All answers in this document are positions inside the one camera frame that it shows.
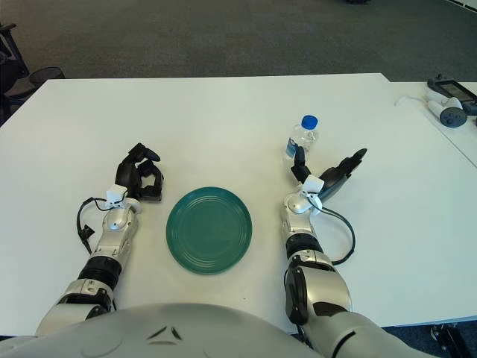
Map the black mesh waste bin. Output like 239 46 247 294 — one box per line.
29 66 66 85

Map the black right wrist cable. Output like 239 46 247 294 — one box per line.
320 207 357 265

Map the clear bottle with blue cap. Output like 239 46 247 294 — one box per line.
282 114 321 165

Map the green ribbed plate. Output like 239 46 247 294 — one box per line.
165 186 253 276

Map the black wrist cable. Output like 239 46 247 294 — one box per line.
320 207 357 265
76 196 113 257

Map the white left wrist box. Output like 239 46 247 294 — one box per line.
104 184 130 210

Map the grey robot torso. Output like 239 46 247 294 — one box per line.
0 302 318 358

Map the grey handheld screen controller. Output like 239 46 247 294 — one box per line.
427 76 477 105

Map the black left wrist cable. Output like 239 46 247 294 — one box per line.
76 196 113 257

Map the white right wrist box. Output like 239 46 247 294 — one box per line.
300 175 325 217

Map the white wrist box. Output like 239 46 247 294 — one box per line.
300 175 325 217
104 184 130 210

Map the thin white strap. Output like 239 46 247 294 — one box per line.
394 95 429 107

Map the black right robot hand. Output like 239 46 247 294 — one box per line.
289 145 369 201

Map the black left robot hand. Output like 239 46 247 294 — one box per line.
114 142 165 204

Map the black office chair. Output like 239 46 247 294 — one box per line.
0 22 37 126

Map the black table leg with caster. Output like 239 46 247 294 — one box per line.
430 322 470 358

